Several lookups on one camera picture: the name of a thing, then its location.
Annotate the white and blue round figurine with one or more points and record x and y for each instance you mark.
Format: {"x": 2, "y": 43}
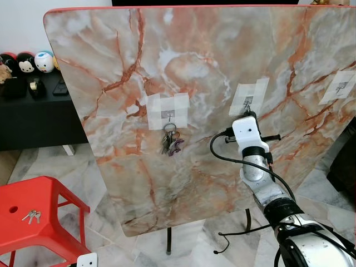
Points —
{"x": 44, "y": 61}

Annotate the marble table with red rim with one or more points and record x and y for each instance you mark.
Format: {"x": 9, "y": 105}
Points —
{"x": 200, "y": 61}

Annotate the taped wall hook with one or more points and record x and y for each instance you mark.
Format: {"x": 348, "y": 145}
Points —
{"x": 339, "y": 88}
{"x": 248, "y": 94}
{"x": 167, "y": 110}

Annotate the small flat black device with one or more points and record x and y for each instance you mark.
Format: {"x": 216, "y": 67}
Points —
{"x": 60, "y": 88}

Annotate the black furniture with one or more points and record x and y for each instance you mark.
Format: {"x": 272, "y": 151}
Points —
{"x": 344, "y": 161}

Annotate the key bunch with purple tag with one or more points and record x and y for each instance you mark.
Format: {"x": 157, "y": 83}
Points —
{"x": 171, "y": 142}

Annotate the black and red mouse figurine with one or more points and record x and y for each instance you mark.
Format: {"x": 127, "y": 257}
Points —
{"x": 8, "y": 60}

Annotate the red plastic stool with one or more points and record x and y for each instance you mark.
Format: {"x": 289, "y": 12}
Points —
{"x": 33, "y": 239}

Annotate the black box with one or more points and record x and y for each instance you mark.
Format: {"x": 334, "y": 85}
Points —
{"x": 14, "y": 89}

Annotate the orange round figurine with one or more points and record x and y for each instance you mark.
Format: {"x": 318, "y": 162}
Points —
{"x": 56, "y": 62}

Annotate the black low sideboard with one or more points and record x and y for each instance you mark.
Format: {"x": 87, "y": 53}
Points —
{"x": 39, "y": 119}

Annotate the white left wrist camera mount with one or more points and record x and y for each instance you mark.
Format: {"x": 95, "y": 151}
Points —
{"x": 88, "y": 260}

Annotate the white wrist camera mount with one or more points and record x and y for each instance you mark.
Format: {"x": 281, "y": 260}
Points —
{"x": 249, "y": 136}
{"x": 88, "y": 260}

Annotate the black tape dispenser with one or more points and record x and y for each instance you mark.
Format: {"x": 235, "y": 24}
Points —
{"x": 36, "y": 88}

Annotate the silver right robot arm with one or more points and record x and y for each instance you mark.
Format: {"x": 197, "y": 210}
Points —
{"x": 303, "y": 245}

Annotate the small silver key bunch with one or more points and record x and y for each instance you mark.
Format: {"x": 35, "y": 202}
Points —
{"x": 31, "y": 216}

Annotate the brown plush toy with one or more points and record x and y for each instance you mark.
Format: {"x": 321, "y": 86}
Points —
{"x": 4, "y": 73}

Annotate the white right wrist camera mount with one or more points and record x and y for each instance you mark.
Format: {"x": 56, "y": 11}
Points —
{"x": 249, "y": 136}

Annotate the black white mouse figurine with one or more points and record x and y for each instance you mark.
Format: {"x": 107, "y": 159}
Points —
{"x": 25, "y": 64}

